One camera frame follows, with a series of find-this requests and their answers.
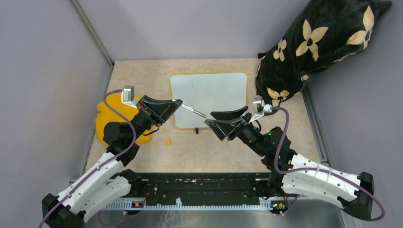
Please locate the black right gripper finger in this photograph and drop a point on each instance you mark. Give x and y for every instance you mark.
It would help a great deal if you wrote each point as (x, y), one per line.
(222, 128)
(229, 115)

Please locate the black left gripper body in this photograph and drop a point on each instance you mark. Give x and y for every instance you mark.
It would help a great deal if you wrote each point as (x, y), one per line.
(143, 119)

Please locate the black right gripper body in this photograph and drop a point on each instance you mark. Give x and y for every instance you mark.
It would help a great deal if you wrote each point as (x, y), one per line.
(247, 134)

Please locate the white marker pen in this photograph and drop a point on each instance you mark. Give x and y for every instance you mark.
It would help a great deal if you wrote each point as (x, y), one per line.
(195, 111)

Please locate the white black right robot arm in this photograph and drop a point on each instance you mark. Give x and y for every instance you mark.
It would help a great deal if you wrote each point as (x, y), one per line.
(291, 173)

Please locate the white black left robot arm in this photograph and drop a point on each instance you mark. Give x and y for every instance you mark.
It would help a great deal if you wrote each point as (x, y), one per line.
(108, 179)

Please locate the white whiteboard yellow rim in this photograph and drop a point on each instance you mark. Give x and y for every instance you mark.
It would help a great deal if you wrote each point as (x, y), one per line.
(208, 92)

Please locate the yellow folded cloth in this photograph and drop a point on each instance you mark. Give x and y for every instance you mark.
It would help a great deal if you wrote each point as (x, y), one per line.
(105, 115)

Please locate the black floral pillow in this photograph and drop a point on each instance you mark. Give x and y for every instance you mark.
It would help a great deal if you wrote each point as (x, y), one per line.
(324, 33)

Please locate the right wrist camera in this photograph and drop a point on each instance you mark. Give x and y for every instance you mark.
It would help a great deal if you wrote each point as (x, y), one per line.
(260, 109)

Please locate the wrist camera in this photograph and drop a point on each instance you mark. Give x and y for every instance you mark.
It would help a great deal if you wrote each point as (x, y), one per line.
(128, 97)
(260, 109)

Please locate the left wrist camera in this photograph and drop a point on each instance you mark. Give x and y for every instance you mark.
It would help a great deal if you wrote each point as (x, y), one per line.
(128, 97)

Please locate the aluminium frame post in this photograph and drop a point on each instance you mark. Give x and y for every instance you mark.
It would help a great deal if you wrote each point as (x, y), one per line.
(91, 31)

